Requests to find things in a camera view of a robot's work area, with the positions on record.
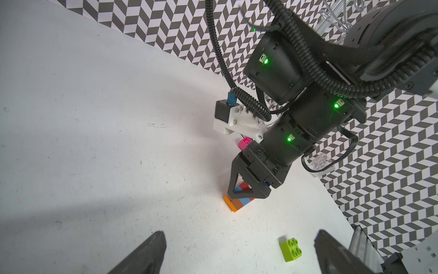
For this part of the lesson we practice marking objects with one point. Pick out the orange lego brick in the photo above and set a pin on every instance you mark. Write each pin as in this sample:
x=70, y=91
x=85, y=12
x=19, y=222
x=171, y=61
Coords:
x=234, y=204

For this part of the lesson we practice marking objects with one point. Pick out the light blue lego plate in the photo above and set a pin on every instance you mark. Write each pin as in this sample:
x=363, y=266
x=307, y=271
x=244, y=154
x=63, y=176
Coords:
x=245, y=201

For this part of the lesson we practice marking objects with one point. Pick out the magenta lego brick far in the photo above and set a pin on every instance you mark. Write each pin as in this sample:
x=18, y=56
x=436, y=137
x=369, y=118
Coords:
x=243, y=143

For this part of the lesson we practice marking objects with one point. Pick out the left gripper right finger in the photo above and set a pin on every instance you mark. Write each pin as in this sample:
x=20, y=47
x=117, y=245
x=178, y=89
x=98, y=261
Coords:
x=334, y=258

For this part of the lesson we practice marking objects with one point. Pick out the small red lego brick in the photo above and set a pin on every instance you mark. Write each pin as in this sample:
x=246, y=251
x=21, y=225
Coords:
x=243, y=186

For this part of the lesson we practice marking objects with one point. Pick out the clear glass cup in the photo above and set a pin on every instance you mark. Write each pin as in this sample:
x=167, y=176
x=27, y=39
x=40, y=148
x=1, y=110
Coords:
x=320, y=162

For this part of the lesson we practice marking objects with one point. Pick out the lime green lego brick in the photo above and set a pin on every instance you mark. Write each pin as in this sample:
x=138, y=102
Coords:
x=290, y=249

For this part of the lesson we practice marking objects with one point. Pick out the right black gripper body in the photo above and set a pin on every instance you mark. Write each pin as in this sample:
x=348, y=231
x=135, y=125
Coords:
x=276, y=173

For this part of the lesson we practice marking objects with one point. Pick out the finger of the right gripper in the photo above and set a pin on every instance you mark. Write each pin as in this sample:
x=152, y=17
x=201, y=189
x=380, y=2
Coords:
x=253, y=175

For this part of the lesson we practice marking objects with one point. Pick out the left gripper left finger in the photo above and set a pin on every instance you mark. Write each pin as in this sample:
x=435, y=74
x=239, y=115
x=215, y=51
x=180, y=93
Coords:
x=147, y=258

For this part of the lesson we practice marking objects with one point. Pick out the silver metal jewelry stand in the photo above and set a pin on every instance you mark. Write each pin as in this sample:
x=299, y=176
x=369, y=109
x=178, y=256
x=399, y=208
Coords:
x=335, y=15

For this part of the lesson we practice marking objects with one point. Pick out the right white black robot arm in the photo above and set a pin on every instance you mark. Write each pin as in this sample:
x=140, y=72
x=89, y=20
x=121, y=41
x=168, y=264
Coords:
x=307, y=87

